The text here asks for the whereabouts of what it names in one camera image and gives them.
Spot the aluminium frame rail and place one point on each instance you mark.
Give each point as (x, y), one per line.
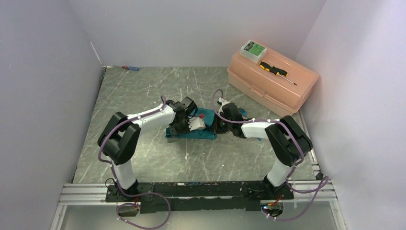
(96, 194)

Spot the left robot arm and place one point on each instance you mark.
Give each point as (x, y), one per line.
(119, 138)

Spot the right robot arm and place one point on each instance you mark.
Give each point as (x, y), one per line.
(288, 141)

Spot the green white small box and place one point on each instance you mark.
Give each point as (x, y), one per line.
(253, 51)

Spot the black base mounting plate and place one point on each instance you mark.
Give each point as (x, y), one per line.
(247, 195)

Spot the blue red screwdriver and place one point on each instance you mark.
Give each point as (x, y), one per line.
(131, 68)

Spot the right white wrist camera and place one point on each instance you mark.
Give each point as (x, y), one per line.
(222, 102)

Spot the teal cloth napkin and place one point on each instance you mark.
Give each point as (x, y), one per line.
(208, 133)

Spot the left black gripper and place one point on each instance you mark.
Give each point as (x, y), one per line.
(174, 132)

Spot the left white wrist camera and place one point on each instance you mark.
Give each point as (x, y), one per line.
(196, 123)

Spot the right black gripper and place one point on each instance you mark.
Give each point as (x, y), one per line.
(217, 129)

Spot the pink plastic toolbox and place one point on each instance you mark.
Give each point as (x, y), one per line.
(271, 91)

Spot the yellow black screwdriver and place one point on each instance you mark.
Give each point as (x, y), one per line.
(276, 71)

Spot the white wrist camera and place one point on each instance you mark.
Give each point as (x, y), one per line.
(196, 123)
(222, 102)

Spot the blue plastic utensil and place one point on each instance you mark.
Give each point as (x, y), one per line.
(243, 112)

